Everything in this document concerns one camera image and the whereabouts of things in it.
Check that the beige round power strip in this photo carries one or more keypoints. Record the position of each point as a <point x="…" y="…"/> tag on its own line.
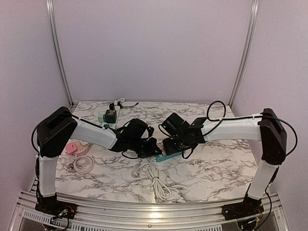
<point x="82" y="147"/>

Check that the teal power strip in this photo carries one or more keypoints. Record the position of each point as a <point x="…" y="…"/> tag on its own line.
<point x="164" y="157"/>

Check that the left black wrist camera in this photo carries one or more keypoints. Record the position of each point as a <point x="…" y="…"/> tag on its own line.
<point x="137" y="129"/>

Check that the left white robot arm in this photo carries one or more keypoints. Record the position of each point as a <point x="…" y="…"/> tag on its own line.
<point x="51" y="135"/>

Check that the white long power strip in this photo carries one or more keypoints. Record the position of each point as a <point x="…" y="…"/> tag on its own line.
<point x="117" y="108"/>

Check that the pink cube socket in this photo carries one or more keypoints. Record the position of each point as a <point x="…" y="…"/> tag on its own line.
<point x="71" y="148"/>

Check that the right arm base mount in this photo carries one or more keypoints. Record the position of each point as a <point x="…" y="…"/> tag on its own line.
<point x="245" y="208"/>

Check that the left aluminium post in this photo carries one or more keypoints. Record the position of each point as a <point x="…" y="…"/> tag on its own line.
<point x="57" y="50"/>

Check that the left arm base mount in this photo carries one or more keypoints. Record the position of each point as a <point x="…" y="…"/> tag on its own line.
<point x="52" y="206"/>

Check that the aluminium post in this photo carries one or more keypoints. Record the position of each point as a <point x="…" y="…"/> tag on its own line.
<point x="57" y="50"/>
<point x="252" y="23"/>

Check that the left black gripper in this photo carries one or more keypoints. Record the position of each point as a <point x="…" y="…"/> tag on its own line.
<point x="152" y="149"/>

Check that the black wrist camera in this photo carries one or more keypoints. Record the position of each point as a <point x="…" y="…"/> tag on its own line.
<point x="175" y="126"/>
<point x="137" y="129"/>

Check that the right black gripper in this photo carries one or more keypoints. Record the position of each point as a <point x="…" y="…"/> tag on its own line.
<point x="169" y="149"/>

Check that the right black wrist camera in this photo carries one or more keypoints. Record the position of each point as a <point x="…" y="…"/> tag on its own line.
<point x="175" y="126"/>

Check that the right aluminium post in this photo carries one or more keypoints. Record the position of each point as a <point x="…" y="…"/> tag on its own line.
<point x="252" y="23"/>

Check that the black power adapter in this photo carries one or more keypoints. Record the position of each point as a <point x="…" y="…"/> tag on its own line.
<point x="112" y="106"/>

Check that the light green plug adapter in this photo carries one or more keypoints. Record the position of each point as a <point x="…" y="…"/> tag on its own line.
<point x="100" y="118"/>

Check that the aluminium front rail frame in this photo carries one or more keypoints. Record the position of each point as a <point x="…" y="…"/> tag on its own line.
<point x="102" y="215"/>

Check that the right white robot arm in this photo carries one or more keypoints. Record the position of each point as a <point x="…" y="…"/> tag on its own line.
<point x="265" y="127"/>

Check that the dark green cube adapter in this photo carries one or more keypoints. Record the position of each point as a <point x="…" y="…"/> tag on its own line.
<point x="110" y="116"/>

